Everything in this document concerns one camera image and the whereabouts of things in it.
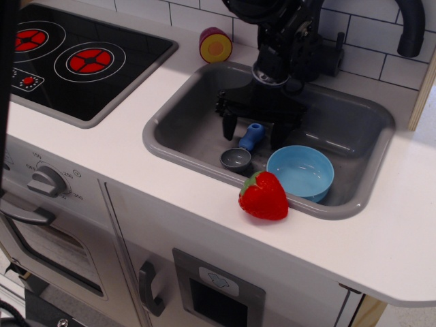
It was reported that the black cable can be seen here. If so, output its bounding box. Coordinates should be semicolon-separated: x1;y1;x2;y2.
0;299;27;327

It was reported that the grey toy sink basin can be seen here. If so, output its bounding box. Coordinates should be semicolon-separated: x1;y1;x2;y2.
142;62;395;220

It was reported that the grey oven door handle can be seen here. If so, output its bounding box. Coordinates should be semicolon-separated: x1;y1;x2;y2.
1;198;56;225

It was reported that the blue handled grey spoon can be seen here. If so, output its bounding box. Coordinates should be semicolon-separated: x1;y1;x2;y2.
220;123;266;172

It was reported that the red toy strawberry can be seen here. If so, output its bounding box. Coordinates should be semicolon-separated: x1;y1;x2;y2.
238;171;289;221

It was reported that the black toy faucet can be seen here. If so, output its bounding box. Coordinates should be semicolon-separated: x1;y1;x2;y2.
304;1;430;89

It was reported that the grey dishwasher panel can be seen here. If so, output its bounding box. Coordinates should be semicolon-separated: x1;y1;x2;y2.
172;248;266;327

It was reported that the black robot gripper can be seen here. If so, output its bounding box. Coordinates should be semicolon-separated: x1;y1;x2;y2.
215;78;307;150

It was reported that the yellow pink toy cylinder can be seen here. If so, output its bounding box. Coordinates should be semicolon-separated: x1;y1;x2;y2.
199;27;233;63

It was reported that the grey cabinet door handle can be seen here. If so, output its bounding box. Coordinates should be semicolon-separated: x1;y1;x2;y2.
138;261;166;317

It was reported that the toy oven door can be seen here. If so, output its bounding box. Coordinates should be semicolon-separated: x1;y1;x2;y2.
0;204;110;302

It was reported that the black toy stovetop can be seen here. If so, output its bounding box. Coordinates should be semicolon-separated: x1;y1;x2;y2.
11;4;178;129

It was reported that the grey oven knob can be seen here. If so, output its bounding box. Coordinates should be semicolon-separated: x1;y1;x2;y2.
27;166;67;198

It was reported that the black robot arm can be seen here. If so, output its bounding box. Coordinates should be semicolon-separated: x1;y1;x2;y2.
216;1;320;149

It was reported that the light blue plastic bowl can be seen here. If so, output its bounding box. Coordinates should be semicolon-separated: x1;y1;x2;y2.
266;145;334;203

